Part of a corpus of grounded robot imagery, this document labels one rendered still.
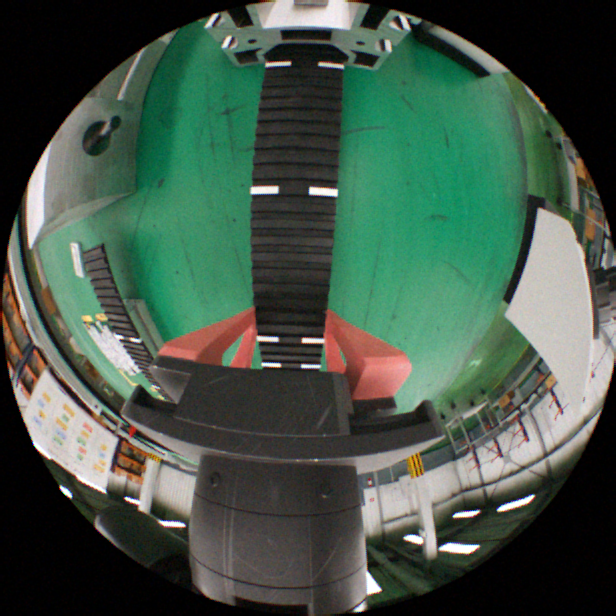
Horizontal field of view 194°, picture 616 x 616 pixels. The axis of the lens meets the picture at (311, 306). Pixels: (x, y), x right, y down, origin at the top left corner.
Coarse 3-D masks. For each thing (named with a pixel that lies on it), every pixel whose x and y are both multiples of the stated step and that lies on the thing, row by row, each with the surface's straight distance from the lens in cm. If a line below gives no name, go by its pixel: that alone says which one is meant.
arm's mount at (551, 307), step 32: (544, 224) 32; (544, 256) 31; (576, 256) 30; (544, 288) 31; (576, 288) 30; (512, 320) 33; (544, 320) 31; (576, 320) 30; (544, 352) 32; (576, 352) 30; (576, 384) 31; (576, 416) 32
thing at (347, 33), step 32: (288, 0) 19; (320, 0) 17; (224, 32) 15; (256, 32) 15; (288, 32) 16; (320, 32) 16; (352, 32) 15; (384, 32) 14; (256, 64) 18; (352, 64) 17
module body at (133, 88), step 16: (176, 32) 31; (144, 48) 27; (160, 48) 28; (128, 64) 23; (144, 64) 25; (112, 80) 21; (128, 80) 23; (144, 80) 24; (96, 96) 20; (112, 96) 21; (128, 96) 22; (144, 96) 23
